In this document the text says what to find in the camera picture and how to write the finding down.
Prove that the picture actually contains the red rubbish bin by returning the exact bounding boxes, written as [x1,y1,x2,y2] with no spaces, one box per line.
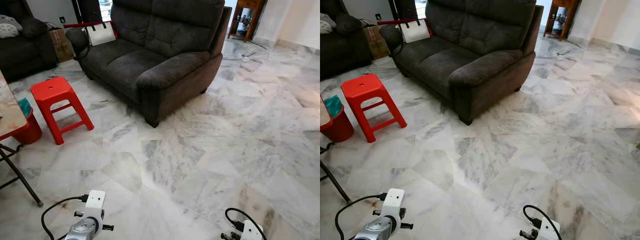
[12,97,43,146]
[320,95,355,143]

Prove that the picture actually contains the red plastic stool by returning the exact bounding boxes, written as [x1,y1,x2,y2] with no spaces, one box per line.
[30,76,95,146]
[341,73,408,144]

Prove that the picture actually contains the dark grey long sofa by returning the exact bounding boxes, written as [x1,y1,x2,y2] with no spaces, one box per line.
[320,0,373,81]
[0,0,59,83]

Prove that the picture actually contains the large grey Totoro plush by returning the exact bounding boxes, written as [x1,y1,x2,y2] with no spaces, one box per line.
[320,13,337,35]
[0,15,23,39]

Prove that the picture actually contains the brown cardboard box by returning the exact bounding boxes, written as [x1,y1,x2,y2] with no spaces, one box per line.
[48,28,75,63]
[363,25,390,61]

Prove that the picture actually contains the black cushion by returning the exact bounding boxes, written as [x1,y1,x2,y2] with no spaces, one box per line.
[20,17,48,40]
[335,13,362,35]

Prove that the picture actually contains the brown wooden cabinet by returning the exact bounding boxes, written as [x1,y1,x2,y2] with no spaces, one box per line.
[543,0,581,41]
[227,0,267,42]

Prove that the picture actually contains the long red pole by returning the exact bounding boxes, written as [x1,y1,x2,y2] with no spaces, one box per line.
[377,18,418,26]
[63,20,103,29]

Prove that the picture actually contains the dark wooden door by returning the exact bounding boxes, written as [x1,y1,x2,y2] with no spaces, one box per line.
[387,0,418,21]
[71,0,103,23]

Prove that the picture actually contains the dark grey two-seat sofa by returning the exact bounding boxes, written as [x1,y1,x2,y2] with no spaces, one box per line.
[378,0,545,126]
[65,0,233,128]

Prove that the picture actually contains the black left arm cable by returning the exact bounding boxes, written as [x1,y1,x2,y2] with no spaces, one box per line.
[41,195,90,240]
[335,193,388,240]

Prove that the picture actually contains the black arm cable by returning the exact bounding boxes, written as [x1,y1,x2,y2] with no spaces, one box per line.
[41,195,90,240]
[225,207,267,240]
[335,193,388,240]
[523,205,563,240]

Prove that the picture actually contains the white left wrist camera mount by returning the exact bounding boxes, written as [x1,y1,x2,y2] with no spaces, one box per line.
[85,190,107,223]
[384,188,406,221]

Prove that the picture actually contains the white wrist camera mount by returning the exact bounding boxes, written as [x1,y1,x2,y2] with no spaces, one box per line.
[384,188,406,221]
[85,190,107,223]
[241,220,264,240]
[537,218,561,240]

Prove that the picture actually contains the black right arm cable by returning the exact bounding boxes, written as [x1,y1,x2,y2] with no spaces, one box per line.
[225,207,267,240]
[523,205,563,240]

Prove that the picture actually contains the white handbag with black straps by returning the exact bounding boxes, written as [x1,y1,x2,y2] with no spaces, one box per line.
[397,18,432,44]
[82,21,117,47]

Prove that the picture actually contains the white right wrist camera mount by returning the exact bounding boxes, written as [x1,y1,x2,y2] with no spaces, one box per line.
[537,218,561,240]
[241,220,264,240]

